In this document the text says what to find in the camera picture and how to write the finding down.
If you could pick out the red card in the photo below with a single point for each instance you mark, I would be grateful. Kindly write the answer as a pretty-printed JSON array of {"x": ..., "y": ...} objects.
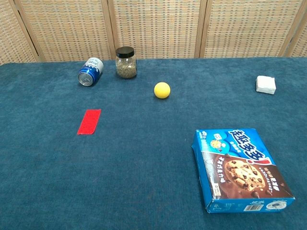
[{"x": 89, "y": 121}]

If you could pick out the yellow ball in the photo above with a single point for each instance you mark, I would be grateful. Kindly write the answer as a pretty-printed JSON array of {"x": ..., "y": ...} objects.
[{"x": 162, "y": 90}]

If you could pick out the blue table cloth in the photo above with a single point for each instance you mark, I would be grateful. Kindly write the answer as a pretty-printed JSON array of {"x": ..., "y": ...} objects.
[{"x": 134, "y": 167}]

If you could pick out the glass jar with black lid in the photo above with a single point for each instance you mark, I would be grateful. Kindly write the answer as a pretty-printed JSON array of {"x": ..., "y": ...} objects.
[{"x": 126, "y": 64}]

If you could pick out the blue and white drink can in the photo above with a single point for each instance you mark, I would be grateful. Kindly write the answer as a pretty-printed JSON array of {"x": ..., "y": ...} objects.
[{"x": 90, "y": 72}]

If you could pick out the woven folding screen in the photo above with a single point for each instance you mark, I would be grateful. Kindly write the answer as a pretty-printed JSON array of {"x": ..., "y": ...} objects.
[{"x": 153, "y": 26}]

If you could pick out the blue chocolate cookie box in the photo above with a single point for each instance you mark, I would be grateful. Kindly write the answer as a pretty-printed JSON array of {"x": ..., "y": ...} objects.
[{"x": 237, "y": 167}]

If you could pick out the white tissue pack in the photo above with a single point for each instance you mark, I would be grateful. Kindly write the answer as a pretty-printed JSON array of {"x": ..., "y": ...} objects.
[{"x": 265, "y": 84}]

